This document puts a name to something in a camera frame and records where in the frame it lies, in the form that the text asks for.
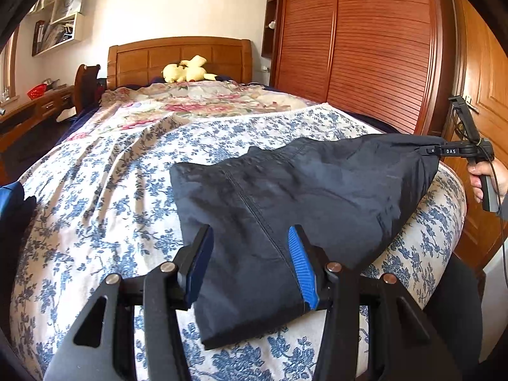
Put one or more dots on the wooden chair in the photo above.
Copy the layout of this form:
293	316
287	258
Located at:
85	83

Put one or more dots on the person's right hand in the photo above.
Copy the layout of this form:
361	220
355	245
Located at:
476	182

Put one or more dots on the blue floral bedsheet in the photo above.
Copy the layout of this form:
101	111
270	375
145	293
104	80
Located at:
119	190

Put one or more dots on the person's leg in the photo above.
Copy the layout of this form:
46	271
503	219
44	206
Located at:
456	305

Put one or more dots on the wooden wardrobe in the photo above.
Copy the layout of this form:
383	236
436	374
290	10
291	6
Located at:
357	47

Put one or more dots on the window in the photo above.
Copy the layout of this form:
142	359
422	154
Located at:
8	67

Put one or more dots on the wooden desk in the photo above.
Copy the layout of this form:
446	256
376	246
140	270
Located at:
35	107

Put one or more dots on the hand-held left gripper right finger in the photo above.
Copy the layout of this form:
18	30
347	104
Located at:
301	270

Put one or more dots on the folded blue clothes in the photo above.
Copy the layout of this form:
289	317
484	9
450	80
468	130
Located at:
14	198

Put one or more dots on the wooden bed headboard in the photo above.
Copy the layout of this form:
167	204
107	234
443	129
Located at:
158	53

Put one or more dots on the wooden door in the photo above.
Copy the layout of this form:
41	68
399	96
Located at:
484	67

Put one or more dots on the white wall shelf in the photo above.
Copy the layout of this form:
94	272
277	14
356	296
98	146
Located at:
59	27

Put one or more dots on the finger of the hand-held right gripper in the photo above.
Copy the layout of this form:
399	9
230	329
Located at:
430	151

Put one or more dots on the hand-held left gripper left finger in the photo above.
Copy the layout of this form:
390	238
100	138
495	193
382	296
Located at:
198	274

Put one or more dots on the red item on desk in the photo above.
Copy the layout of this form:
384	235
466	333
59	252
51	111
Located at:
35	92

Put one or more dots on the black jacket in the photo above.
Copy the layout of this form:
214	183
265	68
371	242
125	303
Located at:
317	190

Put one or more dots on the yellow plush toy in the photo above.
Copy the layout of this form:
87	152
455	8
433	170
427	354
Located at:
186	72

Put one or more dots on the red floral quilt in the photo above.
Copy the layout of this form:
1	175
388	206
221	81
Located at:
190	103

